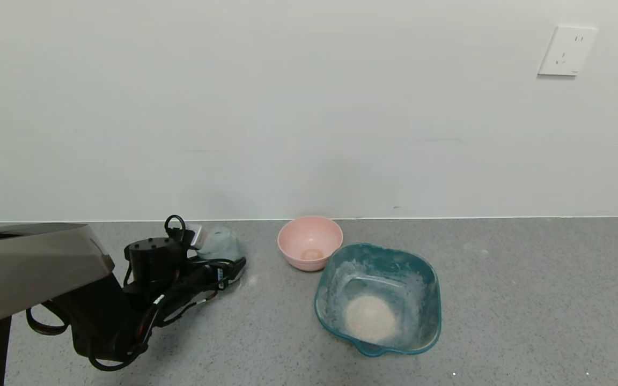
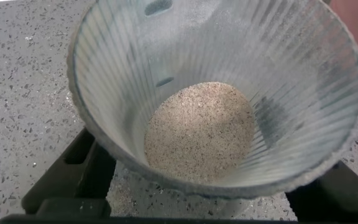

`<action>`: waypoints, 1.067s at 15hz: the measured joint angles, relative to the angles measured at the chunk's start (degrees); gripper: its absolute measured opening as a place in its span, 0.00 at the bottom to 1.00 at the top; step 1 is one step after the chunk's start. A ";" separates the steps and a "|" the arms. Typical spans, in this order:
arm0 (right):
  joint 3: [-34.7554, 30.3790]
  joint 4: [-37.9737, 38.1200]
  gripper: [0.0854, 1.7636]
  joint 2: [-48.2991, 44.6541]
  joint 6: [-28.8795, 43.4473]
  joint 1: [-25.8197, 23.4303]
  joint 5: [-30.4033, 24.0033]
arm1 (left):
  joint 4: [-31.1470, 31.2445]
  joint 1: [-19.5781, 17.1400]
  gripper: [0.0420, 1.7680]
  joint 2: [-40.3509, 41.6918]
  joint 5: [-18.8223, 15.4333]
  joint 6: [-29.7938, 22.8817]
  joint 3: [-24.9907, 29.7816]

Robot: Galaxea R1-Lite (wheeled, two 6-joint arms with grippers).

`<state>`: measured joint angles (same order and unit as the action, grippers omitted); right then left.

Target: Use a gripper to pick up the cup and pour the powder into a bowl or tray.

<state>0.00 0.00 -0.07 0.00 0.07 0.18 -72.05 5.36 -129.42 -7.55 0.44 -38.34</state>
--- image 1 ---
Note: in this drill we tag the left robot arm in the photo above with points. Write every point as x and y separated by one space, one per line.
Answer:
19 268

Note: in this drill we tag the pink bowl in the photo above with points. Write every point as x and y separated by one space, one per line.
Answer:
309 236

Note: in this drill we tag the blue transparent mixing bowl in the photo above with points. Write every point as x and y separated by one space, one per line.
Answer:
427 289

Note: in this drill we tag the white wall socket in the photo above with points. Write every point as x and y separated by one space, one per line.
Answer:
566 51

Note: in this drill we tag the white powder pile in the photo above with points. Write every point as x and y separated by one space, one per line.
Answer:
369 319

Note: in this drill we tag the ribbed clear glass cup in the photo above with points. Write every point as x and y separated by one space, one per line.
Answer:
223 244

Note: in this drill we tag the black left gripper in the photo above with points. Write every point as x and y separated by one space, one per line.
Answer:
223 276

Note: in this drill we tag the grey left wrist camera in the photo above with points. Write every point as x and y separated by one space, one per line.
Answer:
195 236

